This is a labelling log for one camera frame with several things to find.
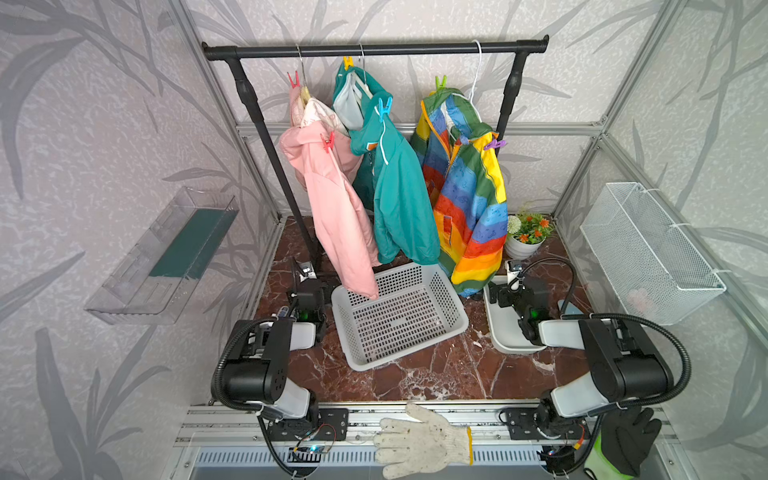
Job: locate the black rubber glove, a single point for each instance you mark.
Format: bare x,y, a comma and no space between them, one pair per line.
626,439

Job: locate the rainbow striped jacket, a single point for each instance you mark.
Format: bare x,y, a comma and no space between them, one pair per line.
465,186

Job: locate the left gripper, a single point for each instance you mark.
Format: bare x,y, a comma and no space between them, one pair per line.
308,282

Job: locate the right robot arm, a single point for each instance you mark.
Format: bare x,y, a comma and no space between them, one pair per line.
632,361

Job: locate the teal green jacket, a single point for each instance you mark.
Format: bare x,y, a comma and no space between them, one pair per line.
389,180

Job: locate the white knitted work glove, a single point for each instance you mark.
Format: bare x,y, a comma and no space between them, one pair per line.
427,443

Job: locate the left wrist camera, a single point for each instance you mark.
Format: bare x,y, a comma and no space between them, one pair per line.
305,271

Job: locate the black clothes rack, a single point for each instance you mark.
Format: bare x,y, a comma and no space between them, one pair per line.
234,55

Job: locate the white wire mesh basket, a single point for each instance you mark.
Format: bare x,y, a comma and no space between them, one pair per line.
655,270

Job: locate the clear acrylic wall shelf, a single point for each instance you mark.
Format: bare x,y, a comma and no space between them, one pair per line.
158,276

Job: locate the pink jacket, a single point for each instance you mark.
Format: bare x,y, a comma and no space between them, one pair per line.
341,222

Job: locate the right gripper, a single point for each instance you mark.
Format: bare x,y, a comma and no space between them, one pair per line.
510,283

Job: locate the red clothespin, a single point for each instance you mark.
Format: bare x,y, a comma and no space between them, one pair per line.
294,80
329,143

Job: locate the white perforated laundry basket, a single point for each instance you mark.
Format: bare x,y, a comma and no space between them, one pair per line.
417,308

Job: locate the red clothespin lower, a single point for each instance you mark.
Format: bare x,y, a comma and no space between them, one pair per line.
329,143

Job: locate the light blue small scoop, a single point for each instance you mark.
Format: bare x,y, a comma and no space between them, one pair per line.
568,309

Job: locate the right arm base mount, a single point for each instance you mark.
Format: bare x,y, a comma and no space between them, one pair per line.
528,423

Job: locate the blue clothespin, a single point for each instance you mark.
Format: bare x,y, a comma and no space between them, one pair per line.
384,107

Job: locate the potted artificial flower plant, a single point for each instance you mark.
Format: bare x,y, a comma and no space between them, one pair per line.
526,231

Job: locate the white plastic tray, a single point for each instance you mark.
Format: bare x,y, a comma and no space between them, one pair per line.
505,332

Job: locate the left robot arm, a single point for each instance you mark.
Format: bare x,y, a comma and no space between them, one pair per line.
252,371

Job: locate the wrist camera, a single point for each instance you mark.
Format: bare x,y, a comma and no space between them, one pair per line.
513,271
305,271

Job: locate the white hanger of rainbow jacket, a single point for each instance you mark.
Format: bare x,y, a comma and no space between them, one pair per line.
478,66

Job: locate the red clothespin upper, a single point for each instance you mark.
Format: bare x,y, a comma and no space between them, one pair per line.
294,80

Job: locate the purple clothespin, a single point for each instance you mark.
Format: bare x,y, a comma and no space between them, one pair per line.
495,144

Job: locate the green clothespin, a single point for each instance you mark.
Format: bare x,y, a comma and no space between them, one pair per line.
440,83

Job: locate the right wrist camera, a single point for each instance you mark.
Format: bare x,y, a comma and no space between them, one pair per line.
513,271

